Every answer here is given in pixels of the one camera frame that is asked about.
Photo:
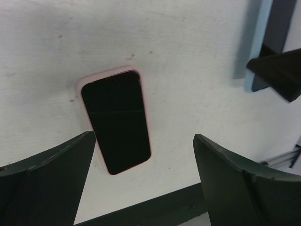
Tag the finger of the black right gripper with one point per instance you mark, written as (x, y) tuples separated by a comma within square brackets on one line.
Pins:
[(280, 71)]

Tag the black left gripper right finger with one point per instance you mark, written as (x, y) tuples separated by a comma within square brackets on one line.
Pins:
[(241, 192)]

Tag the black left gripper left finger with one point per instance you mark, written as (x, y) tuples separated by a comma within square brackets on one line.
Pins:
[(45, 189)]

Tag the black smartphone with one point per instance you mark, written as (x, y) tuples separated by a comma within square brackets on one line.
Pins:
[(278, 26), (117, 122)]

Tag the light blue phone case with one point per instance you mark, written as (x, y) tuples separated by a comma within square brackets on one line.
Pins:
[(251, 40)]

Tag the black smartphone in pink case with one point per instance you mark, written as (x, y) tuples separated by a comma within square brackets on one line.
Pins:
[(117, 122)]

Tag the pink phone case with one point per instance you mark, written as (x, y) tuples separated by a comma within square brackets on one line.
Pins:
[(81, 82)]

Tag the aluminium front frame rail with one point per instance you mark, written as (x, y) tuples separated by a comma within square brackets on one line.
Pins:
[(287, 159)]

